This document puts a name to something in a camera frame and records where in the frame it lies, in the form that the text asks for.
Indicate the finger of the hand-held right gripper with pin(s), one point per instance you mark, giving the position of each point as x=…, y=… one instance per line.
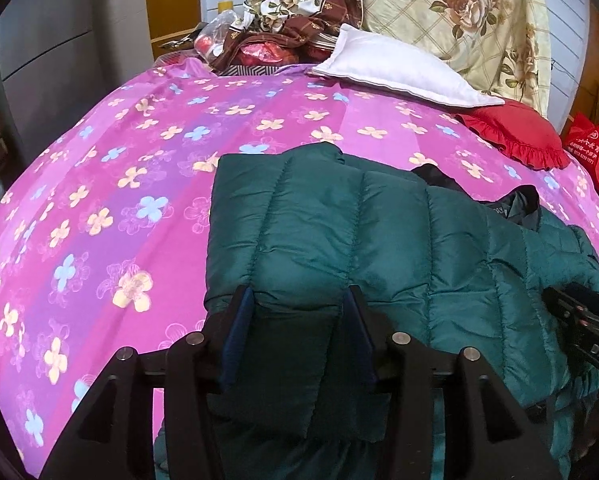
x=562, y=302

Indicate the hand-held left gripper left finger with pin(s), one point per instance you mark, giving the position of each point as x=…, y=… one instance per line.
x=240, y=330

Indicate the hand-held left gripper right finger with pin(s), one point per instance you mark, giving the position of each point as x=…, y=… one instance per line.
x=355, y=330

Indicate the green puffer jacket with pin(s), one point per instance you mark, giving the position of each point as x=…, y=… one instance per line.
x=379, y=240

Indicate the red shopping bag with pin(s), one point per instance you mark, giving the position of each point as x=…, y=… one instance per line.
x=589, y=150

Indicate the red ruffled pillow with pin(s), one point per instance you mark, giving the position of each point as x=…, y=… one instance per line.
x=514, y=130

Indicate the pink floral bed sheet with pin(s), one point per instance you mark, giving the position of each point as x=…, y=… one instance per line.
x=129, y=160

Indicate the white pillow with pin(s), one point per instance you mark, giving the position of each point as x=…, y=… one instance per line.
x=394, y=67

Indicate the red shiny packet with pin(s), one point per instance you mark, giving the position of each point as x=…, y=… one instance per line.
x=262, y=54

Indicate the clear plastic bag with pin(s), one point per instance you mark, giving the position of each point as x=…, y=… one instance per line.
x=214, y=35

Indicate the brown floral blanket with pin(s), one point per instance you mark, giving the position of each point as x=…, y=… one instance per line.
x=299, y=25

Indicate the cream floral quilt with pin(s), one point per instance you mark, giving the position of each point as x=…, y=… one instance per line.
x=429, y=5

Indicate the grey cabinet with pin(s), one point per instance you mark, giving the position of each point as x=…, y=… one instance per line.
x=44, y=60

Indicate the yellow door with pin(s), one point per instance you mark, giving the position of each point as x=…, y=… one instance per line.
x=172, y=0

